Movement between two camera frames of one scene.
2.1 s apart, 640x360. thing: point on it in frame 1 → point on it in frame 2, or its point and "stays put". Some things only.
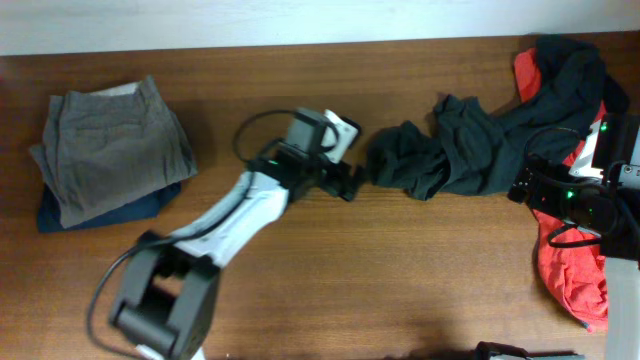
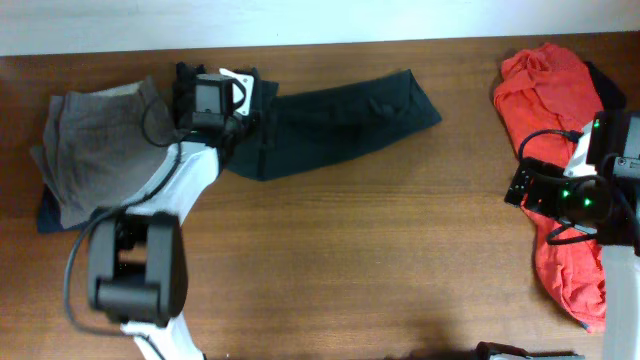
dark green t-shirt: (468, 149) → (296, 124)
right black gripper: (541, 196) stays put
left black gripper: (347, 183) → (253, 119)
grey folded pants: (106, 148) stays put
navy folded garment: (144, 205) stays put
